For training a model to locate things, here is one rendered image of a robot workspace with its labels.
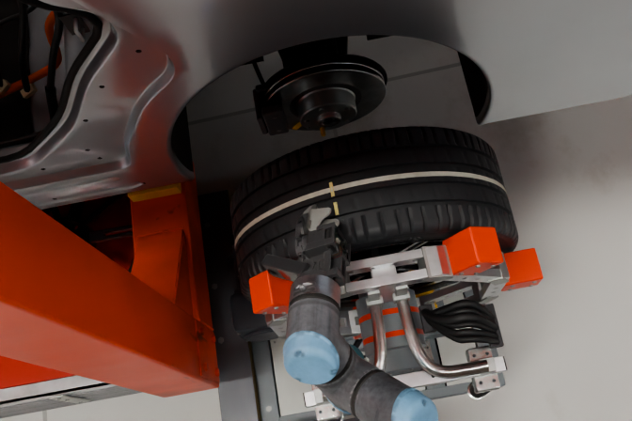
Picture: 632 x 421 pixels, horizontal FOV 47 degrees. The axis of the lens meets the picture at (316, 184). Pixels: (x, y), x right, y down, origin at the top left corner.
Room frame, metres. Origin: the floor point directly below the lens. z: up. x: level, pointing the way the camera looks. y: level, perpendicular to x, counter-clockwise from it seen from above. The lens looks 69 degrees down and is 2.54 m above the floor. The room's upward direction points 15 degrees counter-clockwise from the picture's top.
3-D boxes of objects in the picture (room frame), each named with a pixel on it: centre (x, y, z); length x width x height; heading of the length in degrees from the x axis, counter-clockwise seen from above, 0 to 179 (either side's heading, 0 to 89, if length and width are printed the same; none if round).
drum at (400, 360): (0.26, -0.08, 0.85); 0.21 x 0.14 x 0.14; 175
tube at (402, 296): (0.21, -0.17, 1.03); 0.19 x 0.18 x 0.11; 175
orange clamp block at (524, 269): (0.32, -0.40, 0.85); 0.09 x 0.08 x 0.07; 85
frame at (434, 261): (0.34, -0.09, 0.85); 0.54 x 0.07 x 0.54; 85
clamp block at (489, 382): (0.12, -0.24, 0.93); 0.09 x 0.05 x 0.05; 175
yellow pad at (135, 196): (0.88, 0.43, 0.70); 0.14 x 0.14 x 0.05; 85
